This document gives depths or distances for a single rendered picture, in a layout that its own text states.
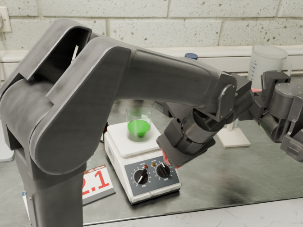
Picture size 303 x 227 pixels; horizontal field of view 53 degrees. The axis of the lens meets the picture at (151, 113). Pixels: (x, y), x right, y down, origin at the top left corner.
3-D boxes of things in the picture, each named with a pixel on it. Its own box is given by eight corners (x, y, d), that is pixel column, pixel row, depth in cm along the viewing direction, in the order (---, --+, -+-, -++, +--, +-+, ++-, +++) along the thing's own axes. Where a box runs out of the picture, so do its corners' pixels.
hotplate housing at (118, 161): (181, 191, 73) (185, 166, 68) (130, 207, 68) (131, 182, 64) (145, 137, 89) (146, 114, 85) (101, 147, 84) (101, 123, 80)
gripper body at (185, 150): (153, 140, 58) (164, 124, 52) (194, 120, 62) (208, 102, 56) (172, 170, 56) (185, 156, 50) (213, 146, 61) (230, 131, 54)
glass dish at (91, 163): (73, 174, 75) (72, 168, 74) (75, 159, 80) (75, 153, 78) (96, 174, 76) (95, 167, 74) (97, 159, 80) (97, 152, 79)
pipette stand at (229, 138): (250, 145, 89) (261, 108, 82) (224, 147, 87) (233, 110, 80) (238, 129, 95) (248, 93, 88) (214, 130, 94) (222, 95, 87)
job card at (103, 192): (115, 192, 71) (115, 180, 69) (78, 207, 67) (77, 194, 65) (105, 175, 75) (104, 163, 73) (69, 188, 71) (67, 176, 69)
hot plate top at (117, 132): (168, 146, 74) (168, 143, 73) (121, 158, 69) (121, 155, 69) (148, 120, 83) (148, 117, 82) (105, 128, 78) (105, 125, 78)
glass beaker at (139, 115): (123, 131, 77) (123, 102, 72) (147, 129, 79) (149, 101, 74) (127, 149, 72) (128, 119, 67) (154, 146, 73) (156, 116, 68)
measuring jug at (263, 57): (292, 95, 116) (305, 59, 108) (269, 103, 110) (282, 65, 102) (255, 75, 129) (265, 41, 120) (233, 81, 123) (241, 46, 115)
